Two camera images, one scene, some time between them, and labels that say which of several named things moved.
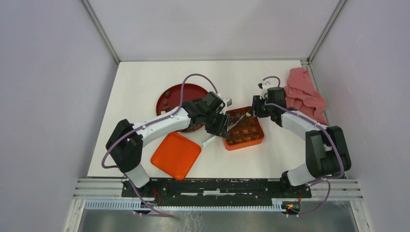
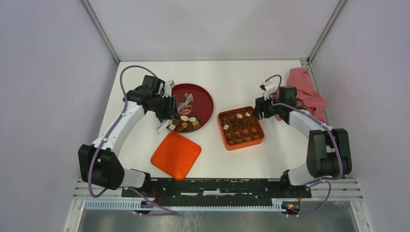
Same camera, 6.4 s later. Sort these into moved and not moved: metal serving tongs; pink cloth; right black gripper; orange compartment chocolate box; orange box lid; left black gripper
Moved: metal serving tongs; left black gripper
Not moved: right black gripper; pink cloth; orange box lid; orange compartment chocolate box
